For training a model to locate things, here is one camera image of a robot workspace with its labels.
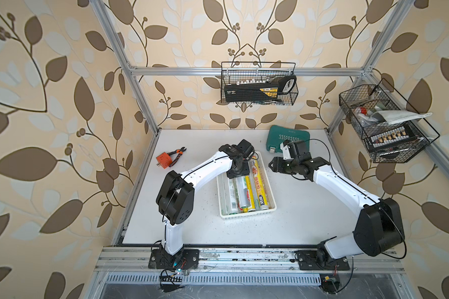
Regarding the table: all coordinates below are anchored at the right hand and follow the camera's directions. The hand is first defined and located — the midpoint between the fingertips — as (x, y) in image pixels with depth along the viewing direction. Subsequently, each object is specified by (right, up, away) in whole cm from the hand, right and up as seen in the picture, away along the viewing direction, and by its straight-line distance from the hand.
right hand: (274, 165), depth 87 cm
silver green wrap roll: (-19, -15, -4) cm, 24 cm away
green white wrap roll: (-23, -14, +1) cm, 28 cm away
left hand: (-13, -4, -1) cm, 14 cm away
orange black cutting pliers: (-51, +6, +22) cm, 55 cm away
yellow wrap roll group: (-11, -18, -6) cm, 22 cm away
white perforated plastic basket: (-4, -4, +5) cm, 7 cm away
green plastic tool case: (+8, +15, +26) cm, 31 cm away
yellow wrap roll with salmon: (-7, -9, +2) cm, 12 cm away
